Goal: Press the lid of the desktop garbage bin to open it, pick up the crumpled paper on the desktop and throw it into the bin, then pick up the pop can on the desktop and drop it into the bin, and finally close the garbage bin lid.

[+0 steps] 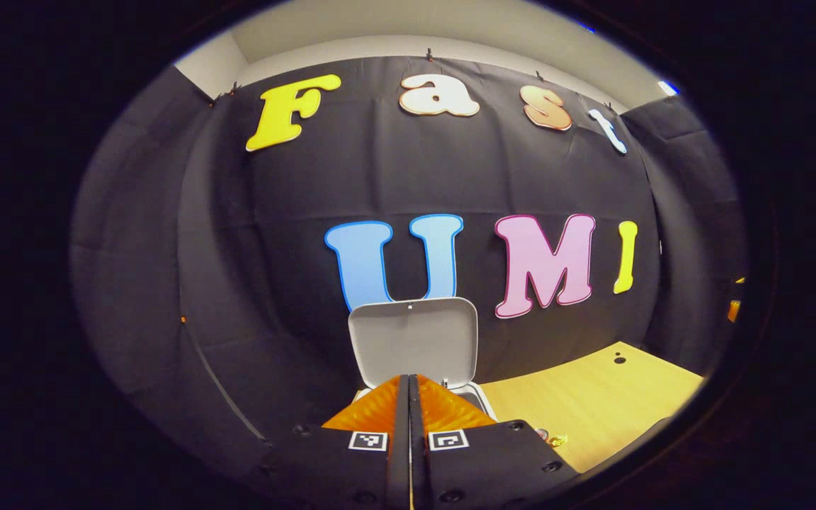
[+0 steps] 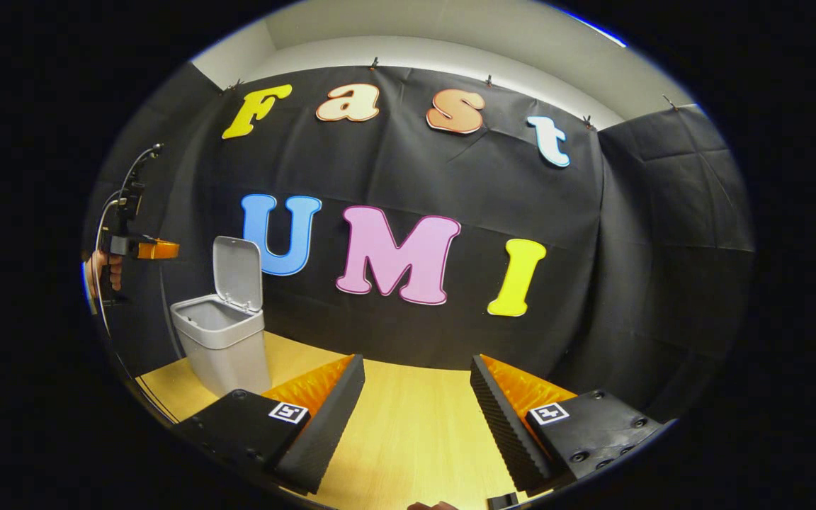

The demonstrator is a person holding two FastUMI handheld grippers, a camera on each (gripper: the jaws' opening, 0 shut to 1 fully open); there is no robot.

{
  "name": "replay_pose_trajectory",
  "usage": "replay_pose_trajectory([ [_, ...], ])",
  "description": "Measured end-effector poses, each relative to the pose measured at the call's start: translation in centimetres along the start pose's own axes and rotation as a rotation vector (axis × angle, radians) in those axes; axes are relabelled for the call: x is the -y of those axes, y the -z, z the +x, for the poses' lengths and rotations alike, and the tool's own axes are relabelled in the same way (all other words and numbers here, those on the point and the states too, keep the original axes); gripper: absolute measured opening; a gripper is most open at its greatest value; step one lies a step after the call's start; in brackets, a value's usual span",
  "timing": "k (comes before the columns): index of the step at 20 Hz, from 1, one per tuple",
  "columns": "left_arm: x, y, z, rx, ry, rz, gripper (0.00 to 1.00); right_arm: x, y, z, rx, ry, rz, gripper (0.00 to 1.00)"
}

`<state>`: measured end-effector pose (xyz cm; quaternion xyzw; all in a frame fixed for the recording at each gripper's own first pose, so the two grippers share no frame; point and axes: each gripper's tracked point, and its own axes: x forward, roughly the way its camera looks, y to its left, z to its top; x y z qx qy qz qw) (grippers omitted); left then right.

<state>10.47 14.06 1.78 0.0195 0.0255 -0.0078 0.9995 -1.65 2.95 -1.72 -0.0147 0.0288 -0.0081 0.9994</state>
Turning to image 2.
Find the grey desktop garbage bin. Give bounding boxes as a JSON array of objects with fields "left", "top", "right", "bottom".
[{"left": 169, "top": 236, "right": 272, "bottom": 397}]

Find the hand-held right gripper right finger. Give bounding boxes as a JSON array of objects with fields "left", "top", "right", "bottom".
[{"left": 470, "top": 354, "right": 664, "bottom": 497}]

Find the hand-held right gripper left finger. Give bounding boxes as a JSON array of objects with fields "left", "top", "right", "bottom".
[{"left": 174, "top": 354, "right": 366, "bottom": 495}]

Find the black backdrop cloth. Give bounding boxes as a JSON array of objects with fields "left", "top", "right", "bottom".
[{"left": 86, "top": 62, "right": 756, "bottom": 412}]

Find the wooden desktop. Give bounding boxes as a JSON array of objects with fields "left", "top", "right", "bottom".
[{"left": 135, "top": 331, "right": 557, "bottom": 510}]

